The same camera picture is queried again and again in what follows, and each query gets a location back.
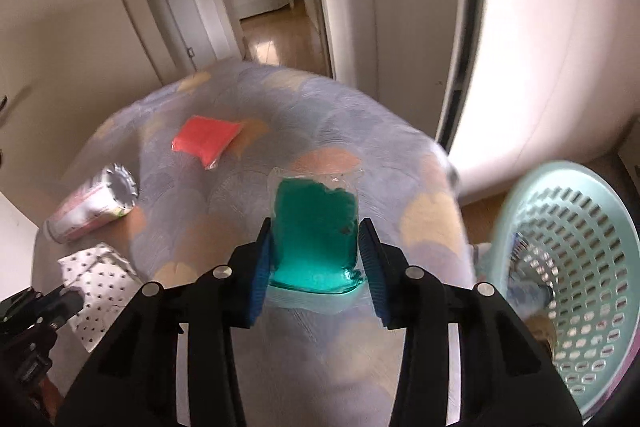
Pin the teal plastic laundry basket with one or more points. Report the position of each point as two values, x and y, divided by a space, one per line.
590 257

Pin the blue printed carton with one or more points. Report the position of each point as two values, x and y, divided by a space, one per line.
522 254

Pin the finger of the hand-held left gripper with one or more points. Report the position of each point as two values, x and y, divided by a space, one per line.
65 307

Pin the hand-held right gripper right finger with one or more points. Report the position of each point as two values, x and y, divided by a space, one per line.
372 272

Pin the white wardrobe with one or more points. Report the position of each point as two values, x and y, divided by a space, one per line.
540 57

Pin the green gel packet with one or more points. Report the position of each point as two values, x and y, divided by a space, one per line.
315 227

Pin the white polka dot paper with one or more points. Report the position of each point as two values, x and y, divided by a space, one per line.
100 287

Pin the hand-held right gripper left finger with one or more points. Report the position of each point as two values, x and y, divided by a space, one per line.
262 267

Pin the pink gel packet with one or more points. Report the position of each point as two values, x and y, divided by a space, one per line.
207 138

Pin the paper cup with white lid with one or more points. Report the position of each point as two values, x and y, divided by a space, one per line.
90 207

